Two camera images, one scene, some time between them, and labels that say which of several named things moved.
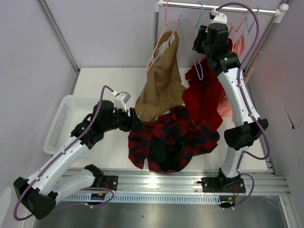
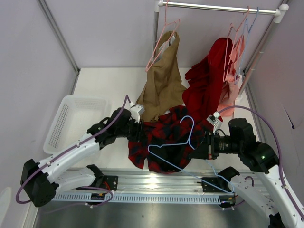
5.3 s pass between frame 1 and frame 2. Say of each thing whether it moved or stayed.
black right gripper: moved
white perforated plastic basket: stayed
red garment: stayed
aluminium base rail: stayed
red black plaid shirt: stayed
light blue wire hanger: moved
